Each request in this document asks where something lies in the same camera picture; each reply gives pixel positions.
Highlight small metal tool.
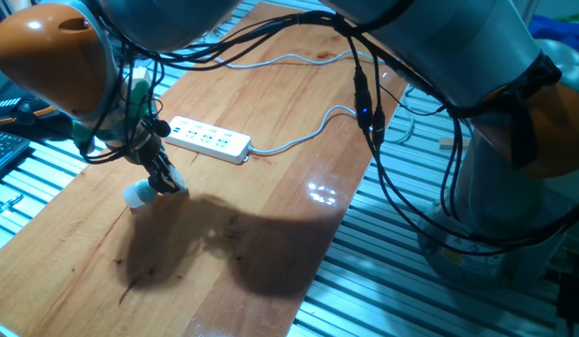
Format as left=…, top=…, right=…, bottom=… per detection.
left=0, top=194, right=24, bottom=221

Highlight blue bag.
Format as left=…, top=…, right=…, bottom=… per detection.
left=527, top=13, right=579, bottom=52

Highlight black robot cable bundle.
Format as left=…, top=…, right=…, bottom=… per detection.
left=76, top=8, right=579, bottom=256

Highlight black keyboard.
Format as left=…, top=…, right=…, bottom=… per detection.
left=0, top=129, right=32, bottom=182

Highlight pale wooden block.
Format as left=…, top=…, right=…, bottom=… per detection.
left=129, top=66, right=153, bottom=90

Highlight grey power strip cable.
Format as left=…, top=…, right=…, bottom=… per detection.
left=214, top=49, right=417, bottom=158

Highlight orange wooden board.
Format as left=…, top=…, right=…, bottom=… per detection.
left=0, top=2, right=408, bottom=337

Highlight black and orange teach pendant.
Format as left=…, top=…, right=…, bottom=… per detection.
left=0, top=83, right=59, bottom=128

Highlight small wooden piece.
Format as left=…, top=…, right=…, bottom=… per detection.
left=438, top=136, right=473, bottom=151

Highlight white power strip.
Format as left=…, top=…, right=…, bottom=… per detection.
left=167, top=115, right=253, bottom=165

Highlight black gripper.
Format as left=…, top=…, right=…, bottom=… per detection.
left=126, top=136, right=187, bottom=196

